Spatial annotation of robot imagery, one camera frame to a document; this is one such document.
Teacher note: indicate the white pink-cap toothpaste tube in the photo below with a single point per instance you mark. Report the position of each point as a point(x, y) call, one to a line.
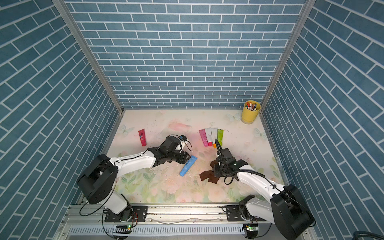
point(208, 132)

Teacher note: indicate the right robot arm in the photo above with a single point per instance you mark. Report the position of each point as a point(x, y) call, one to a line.
point(284, 206)

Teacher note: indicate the aluminium front rail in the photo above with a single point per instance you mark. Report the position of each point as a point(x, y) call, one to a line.
point(172, 213)

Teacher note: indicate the blue toothpaste tube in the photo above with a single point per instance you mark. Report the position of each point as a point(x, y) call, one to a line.
point(188, 165)

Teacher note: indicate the magenta toothpaste tube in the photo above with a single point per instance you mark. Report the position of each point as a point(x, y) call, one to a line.
point(203, 136)

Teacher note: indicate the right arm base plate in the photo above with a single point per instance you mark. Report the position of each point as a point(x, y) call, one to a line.
point(240, 213)

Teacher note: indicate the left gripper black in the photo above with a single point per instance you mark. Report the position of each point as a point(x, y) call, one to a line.
point(183, 155)

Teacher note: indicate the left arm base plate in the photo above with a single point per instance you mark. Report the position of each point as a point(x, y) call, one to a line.
point(130, 214)

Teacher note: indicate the brown cloth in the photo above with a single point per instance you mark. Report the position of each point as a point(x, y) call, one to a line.
point(209, 175)

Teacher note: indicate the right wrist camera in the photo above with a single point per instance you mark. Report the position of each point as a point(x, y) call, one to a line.
point(219, 148)

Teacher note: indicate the white orange-cap toothpaste tube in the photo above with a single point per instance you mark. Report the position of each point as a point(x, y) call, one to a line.
point(214, 132)

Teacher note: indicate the green toothpaste tube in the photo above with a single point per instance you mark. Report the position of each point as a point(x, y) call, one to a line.
point(220, 134)

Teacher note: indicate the pens in cup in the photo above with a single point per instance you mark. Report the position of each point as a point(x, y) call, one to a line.
point(251, 106)

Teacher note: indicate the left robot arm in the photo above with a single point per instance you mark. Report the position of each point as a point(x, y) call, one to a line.
point(97, 182)

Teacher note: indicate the yellow cup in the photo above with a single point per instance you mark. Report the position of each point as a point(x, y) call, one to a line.
point(247, 116)

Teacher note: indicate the red toothpaste tube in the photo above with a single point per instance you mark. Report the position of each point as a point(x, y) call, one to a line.
point(142, 136)

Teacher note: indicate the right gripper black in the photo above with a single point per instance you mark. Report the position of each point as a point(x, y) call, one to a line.
point(216, 173)

